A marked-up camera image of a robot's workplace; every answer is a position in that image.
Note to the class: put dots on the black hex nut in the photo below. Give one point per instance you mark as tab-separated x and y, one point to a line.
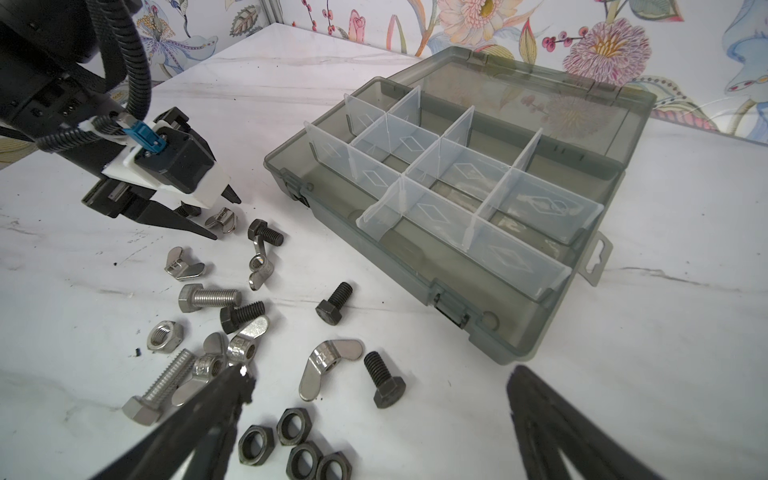
294	426
256	445
303	461
334	466

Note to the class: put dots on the silver hex nut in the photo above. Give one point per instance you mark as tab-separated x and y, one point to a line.
165	337

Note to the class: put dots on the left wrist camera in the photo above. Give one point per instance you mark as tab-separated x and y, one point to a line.
161	157

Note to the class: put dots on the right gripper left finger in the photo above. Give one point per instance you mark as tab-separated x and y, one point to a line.
198	439

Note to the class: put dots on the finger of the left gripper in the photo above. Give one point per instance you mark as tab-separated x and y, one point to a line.
230	195
152	213

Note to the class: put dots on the silver wing nut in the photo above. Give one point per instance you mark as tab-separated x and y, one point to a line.
181	270
225	221
323	358
243	345
260	266

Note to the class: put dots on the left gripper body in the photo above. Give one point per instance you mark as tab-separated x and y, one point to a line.
110	197

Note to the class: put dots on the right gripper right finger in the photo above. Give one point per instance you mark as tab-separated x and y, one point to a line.
551	433

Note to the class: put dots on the grey plastic organizer box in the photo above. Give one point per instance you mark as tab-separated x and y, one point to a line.
476	182

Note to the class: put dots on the silver hex bolt long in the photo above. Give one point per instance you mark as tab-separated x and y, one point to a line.
147	408

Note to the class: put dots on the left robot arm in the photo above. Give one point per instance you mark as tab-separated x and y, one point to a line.
76	82

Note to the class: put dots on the black hex bolt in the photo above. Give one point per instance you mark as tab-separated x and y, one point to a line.
389	388
233	318
329	310
259	229

